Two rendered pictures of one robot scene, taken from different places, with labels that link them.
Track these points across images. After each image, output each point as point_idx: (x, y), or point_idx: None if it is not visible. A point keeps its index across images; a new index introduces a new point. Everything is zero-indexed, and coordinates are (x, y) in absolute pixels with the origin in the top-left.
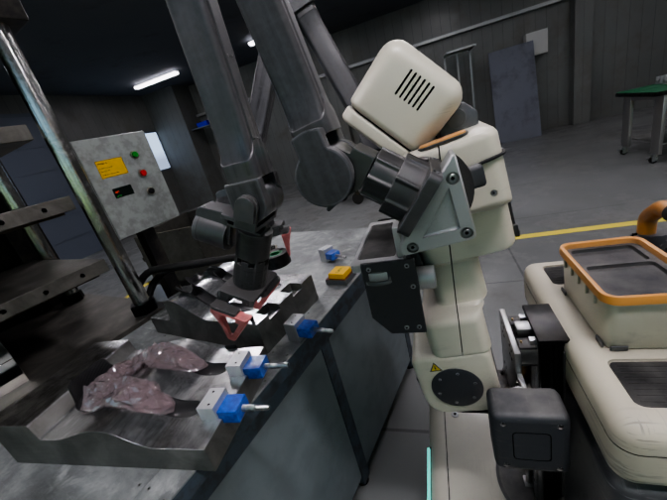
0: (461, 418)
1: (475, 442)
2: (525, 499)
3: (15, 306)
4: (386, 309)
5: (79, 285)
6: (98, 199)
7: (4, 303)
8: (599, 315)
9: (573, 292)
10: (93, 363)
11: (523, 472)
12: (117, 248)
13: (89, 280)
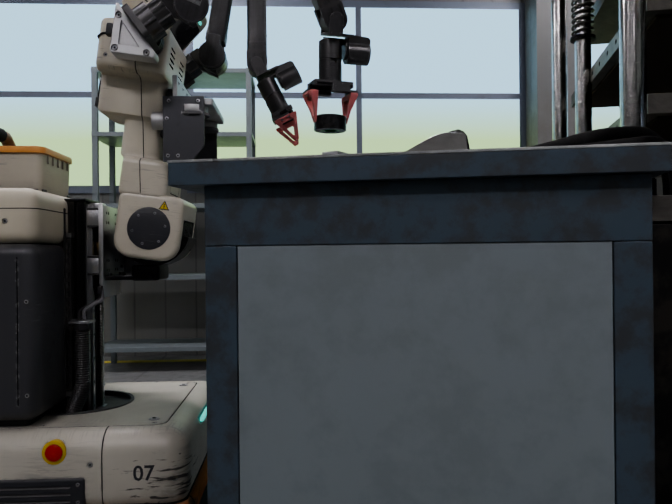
0: (147, 417)
1: (140, 409)
2: (114, 401)
3: (619, 125)
4: (205, 153)
5: (649, 125)
6: (628, 0)
7: (618, 118)
8: (67, 179)
9: (51, 182)
10: None
11: (101, 407)
12: (619, 81)
13: (653, 122)
